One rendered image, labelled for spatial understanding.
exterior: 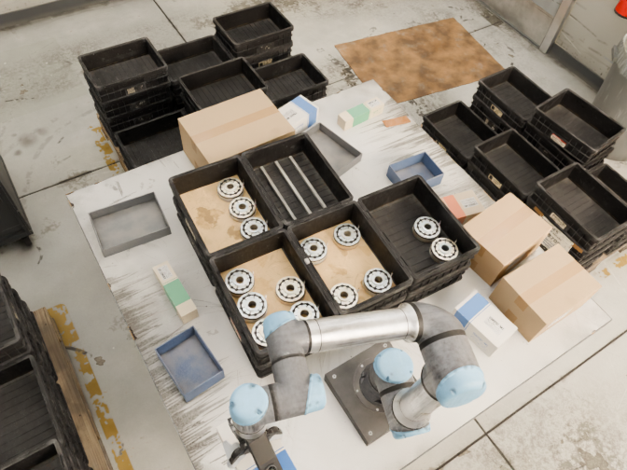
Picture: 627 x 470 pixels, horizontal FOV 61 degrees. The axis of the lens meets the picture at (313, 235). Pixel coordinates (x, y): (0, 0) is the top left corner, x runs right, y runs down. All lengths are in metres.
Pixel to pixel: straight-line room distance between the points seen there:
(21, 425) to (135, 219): 0.88
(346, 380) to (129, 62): 2.25
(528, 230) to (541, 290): 0.27
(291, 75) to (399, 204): 1.47
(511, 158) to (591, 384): 1.25
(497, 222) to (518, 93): 1.56
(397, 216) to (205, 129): 0.87
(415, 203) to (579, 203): 1.05
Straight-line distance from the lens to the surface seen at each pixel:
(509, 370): 2.11
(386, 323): 1.25
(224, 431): 1.41
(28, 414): 2.40
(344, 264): 1.98
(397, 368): 1.68
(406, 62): 4.27
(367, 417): 1.86
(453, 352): 1.28
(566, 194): 3.01
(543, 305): 2.09
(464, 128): 3.45
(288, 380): 1.12
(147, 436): 2.64
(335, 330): 1.19
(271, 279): 1.93
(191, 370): 1.94
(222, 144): 2.25
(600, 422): 3.03
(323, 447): 1.86
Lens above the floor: 2.51
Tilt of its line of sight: 55 degrees down
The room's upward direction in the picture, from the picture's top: 7 degrees clockwise
